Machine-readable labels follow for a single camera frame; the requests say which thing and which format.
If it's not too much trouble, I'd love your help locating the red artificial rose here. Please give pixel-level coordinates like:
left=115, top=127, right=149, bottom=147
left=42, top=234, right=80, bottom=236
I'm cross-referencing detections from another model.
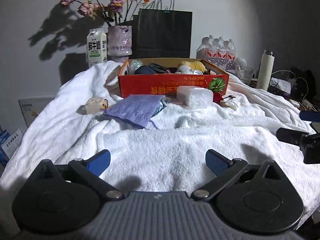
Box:
left=213, top=92, right=223, bottom=105

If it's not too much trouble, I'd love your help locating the small beige box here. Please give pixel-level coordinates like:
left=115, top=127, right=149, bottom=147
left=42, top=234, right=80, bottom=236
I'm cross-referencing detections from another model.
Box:
left=85, top=97, right=108, bottom=114

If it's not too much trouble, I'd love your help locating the dried pink flower bouquet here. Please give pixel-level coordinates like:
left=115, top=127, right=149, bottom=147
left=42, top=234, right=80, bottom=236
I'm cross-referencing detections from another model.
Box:
left=58, top=0, right=151, bottom=28

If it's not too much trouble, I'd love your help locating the clear glass cup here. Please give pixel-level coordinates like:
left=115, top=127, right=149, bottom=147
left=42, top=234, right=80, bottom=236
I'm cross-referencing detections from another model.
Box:
left=235, top=66, right=254, bottom=85

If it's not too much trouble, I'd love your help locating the teal binder clip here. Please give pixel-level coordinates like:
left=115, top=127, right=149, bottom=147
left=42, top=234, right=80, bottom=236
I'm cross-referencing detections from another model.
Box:
left=163, top=6, right=170, bottom=13

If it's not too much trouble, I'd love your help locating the purple knitted cloth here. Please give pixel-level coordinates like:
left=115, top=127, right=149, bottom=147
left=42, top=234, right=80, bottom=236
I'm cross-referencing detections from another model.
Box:
left=104, top=95, right=170, bottom=129

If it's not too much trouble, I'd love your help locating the water bottle pack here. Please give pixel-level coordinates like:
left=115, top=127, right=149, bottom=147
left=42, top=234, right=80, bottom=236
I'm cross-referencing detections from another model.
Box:
left=196, top=35, right=238, bottom=70

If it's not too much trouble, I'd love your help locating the dark blue pouch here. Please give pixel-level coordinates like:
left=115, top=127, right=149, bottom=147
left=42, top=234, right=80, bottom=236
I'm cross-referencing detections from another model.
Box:
left=134, top=63, right=171, bottom=75

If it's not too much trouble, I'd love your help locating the black paper bag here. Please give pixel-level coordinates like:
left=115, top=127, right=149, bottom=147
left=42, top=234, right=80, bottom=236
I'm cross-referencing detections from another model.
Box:
left=132, top=0, right=193, bottom=59

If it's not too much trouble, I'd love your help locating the yellow white plush toy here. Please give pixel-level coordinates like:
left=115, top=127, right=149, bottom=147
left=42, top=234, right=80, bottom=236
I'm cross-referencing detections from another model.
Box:
left=176, top=61, right=206, bottom=75

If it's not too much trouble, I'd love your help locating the white towel cloth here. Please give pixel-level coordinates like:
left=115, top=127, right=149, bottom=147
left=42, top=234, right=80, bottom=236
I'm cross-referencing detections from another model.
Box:
left=1, top=61, right=319, bottom=227

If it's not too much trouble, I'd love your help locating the purple glass vase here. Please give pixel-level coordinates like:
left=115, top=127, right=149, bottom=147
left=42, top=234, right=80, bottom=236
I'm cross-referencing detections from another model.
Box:
left=107, top=25, right=132, bottom=62

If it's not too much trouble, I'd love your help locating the red cardboard box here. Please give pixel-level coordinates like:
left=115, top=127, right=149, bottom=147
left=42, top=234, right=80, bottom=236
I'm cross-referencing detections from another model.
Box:
left=118, top=58, right=229, bottom=98

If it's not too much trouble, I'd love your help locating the translucent white plastic container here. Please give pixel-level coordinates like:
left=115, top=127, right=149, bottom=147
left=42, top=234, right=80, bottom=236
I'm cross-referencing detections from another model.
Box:
left=176, top=86, right=213, bottom=108

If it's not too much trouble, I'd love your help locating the white round speaker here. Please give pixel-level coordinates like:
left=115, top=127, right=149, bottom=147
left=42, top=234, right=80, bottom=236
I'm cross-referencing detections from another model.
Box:
left=235, top=57, right=247, bottom=67

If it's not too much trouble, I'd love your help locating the white milk carton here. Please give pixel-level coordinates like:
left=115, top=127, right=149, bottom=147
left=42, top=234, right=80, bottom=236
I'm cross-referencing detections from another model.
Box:
left=87, top=28, right=107, bottom=68

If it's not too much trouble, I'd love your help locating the white thermos bottle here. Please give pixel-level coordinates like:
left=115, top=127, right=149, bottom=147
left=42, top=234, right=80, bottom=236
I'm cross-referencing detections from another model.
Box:
left=256, top=50, right=274, bottom=91

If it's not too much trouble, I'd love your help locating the green glass ball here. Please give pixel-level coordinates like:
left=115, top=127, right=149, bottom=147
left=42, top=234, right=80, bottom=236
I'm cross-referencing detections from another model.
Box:
left=129, top=60, right=143, bottom=75

